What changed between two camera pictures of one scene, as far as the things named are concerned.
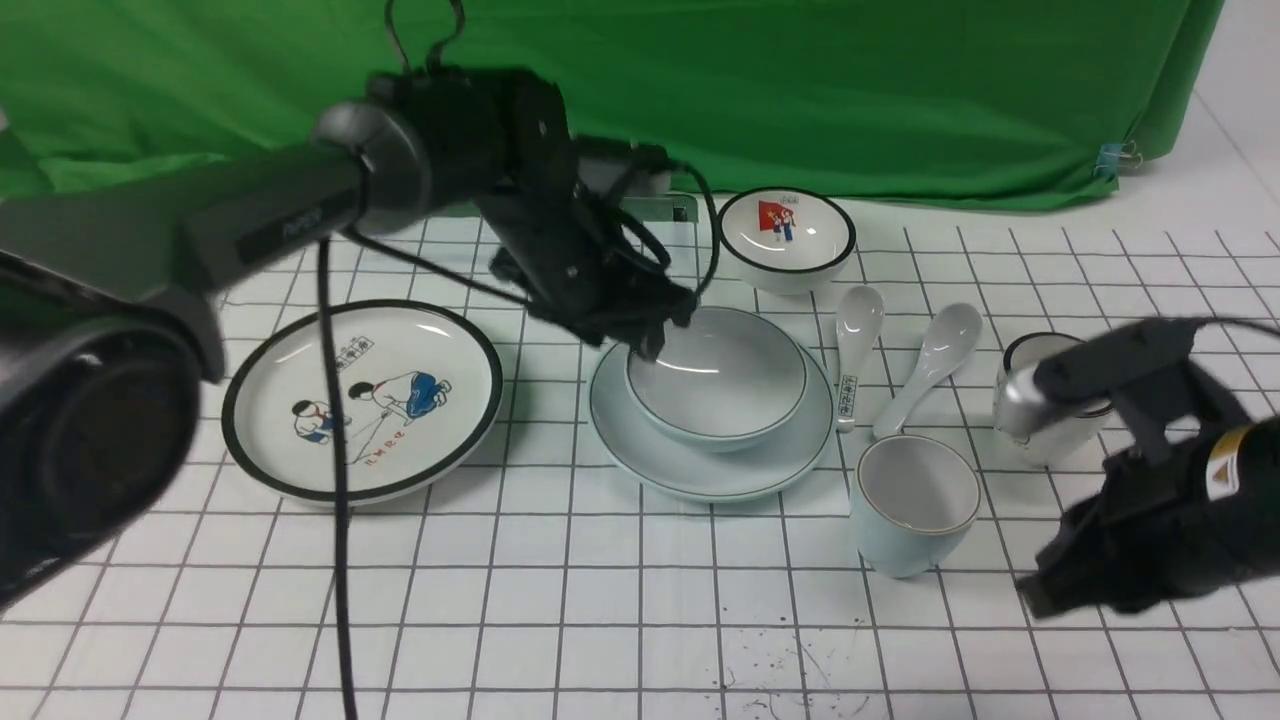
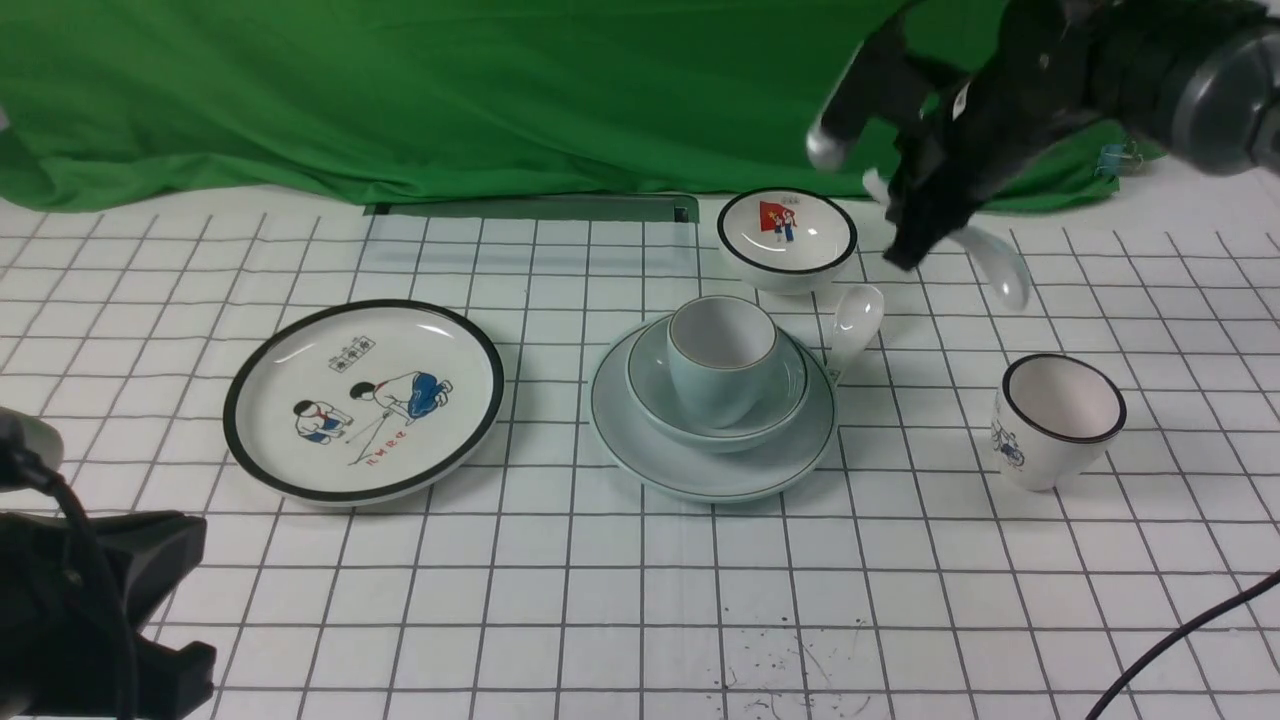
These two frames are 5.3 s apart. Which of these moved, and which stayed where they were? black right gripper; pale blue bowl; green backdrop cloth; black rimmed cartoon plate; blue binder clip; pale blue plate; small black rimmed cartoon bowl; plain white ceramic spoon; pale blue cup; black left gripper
Moved: black right gripper; pale blue cup; black left gripper; plain white ceramic spoon
Stayed: blue binder clip; green backdrop cloth; small black rimmed cartoon bowl; pale blue bowl; black rimmed cartoon plate; pale blue plate
